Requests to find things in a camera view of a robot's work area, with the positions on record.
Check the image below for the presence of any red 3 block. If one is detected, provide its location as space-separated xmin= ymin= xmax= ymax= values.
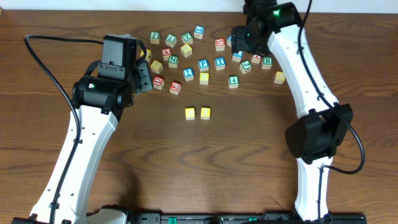
xmin=169 ymin=82 xmax=182 ymax=95

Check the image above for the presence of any red u block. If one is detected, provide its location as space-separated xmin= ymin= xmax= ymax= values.
xmin=152 ymin=76 xmax=165 ymax=90
xmin=215 ymin=39 xmax=226 ymax=52

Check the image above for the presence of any green N block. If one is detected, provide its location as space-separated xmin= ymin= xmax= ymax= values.
xmin=168 ymin=55 xmax=178 ymax=68

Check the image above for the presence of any green J block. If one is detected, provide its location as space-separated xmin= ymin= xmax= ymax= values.
xmin=239 ymin=60 xmax=252 ymax=74

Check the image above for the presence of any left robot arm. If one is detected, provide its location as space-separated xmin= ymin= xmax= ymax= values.
xmin=12 ymin=34 xmax=153 ymax=224

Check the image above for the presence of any green block top left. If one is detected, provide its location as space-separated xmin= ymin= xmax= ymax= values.
xmin=150 ymin=32 xmax=160 ymax=44

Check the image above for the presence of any green L block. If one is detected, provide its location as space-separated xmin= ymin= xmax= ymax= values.
xmin=165 ymin=34 xmax=177 ymax=48

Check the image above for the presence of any yellow S block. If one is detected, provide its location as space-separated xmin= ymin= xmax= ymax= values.
xmin=180 ymin=44 xmax=193 ymax=58

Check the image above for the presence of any blue L block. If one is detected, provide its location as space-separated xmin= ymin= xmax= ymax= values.
xmin=232 ymin=51 xmax=244 ymax=62

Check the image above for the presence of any blue block top centre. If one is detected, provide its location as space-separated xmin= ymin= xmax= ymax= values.
xmin=194 ymin=26 xmax=205 ymax=39

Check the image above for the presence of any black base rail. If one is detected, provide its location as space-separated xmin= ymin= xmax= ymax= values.
xmin=127 ymin=210 xmax=368 ymax=224

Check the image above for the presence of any blue 2 block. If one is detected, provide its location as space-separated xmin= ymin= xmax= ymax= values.
xmin=183 ymin=68 xmax=194 ymax=82

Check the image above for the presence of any green Z block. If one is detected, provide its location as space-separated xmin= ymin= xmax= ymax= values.
xmin=182 ymin=32 xmax=193 ymax=45

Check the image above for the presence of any yellow block far left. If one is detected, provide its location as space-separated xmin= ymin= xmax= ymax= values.
xmin=146 ymin=49 xmax=152 ymax=62

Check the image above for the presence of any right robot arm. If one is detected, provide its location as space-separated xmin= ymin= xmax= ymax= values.
xmin=231 ymin=1 xmax=353 ymax=223

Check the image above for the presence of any red U block lower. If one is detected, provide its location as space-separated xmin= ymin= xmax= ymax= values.
xmin=152 ymin=76 xmax=165 ymax=90

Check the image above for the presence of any blue T block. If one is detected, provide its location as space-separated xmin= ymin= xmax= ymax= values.
xmin=215 ymin=57 xmax=226 ymax=70

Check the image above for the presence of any yellow block right lower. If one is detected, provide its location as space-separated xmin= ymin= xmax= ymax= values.
xmin=274 ymin=72 xmax=285 ymax=85

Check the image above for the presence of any green 4 block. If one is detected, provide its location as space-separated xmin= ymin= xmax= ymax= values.
xmin=228 ymin=76 xmax=239 ymax=88

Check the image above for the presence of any red U block upper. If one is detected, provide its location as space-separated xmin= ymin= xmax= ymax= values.
xmin=215 ymin=39 xmax=226 ymax=52

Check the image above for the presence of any yellow C block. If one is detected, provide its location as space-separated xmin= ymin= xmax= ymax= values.
xmin=185 ymin=108 xmax=195 ymax=120

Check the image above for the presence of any yellow block left lower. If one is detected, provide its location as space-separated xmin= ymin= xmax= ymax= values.
xmin=150 ymin=60 xmax=163 ymax=74

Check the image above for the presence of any green R block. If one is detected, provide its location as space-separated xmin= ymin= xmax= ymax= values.
xmin=262 ymin=57 xmax=273 ymax=70

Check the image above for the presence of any red I block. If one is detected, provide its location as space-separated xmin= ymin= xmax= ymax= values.
xmin=251 ymin=54 xmax=262 ymax=64

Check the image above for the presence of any yellow o block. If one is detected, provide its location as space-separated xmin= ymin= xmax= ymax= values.
xmin=200 ymin=72 xmax=210 ymax=85
xmin=201 ymin=107 xmax=211 ymax=119

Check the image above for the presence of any red A block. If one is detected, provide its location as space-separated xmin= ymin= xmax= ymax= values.
xmin=162 ymin=47 xmax=172 ymax=61

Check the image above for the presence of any blue D block left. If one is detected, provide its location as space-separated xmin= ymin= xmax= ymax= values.
xmin=227 ymin=36 xmax=232 ymax=47

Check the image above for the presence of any blue P block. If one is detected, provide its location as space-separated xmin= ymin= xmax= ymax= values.
xmin=198 ymin=59 xmax=210 ymax=72

